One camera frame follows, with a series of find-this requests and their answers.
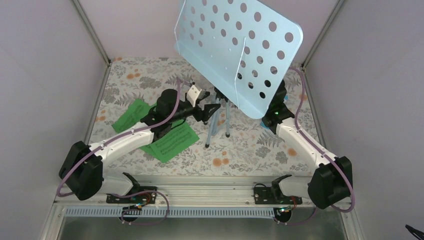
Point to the floral patterned table mat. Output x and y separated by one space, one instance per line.
250 150

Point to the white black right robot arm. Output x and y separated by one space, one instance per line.
332 179

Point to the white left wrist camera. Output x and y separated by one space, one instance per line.
193 94

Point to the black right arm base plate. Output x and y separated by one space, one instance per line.
263 196

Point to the blue metronome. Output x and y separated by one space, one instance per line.
271 120

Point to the green sheet music page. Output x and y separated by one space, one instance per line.
135 111
173 143

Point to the light blue music stand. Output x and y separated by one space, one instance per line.
242 47

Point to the aluminium mounting rail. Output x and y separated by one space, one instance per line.
194 191

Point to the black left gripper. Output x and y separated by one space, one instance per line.
204 115

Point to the slotted grey cable duct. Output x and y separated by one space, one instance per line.
172 212

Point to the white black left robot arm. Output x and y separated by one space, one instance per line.
82 172

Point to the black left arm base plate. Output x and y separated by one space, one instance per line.
139 200

